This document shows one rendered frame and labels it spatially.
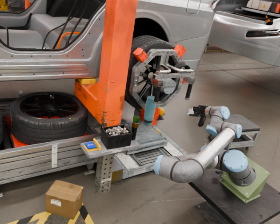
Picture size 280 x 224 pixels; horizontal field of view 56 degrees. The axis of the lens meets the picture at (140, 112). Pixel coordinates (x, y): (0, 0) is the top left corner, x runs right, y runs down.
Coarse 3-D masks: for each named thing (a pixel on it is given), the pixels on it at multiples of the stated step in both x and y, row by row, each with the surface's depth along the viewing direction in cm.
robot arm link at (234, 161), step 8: (224, 152) 189; (232, 152) 184; (240, 152) 181; (224, 160) 184; (232, 160) 181; (240, 160) 178; (224, 168) 186; (232, 168) 178; (240, 168) 177; (248, 168) 184; (240, 176) 185
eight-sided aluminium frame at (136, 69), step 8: (152, 56) 218; (176, 56) 232; (136, 64) 219; (144, 64) 217; (136, 72) 216; (136, 80) 221; (176, 80) 251; (136, 88) 224; (176, 88) 252; (136, 96) 229; (168, 96) 251; (144, 104) 237; (160, 104) 248
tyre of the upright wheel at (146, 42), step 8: (136, 40) 231; (144, 40) 227; (152, 40) 226; (160, 40) 228; (136, 48) 221; (144, 48) 220; (152, 48) 225; (160, 48) 229; (168, 48) 234; (128, 72) 223; (176, 72) 252; (128, 80) 226; (128, 88) 230; (128, 96) 234; (136, 104) 243
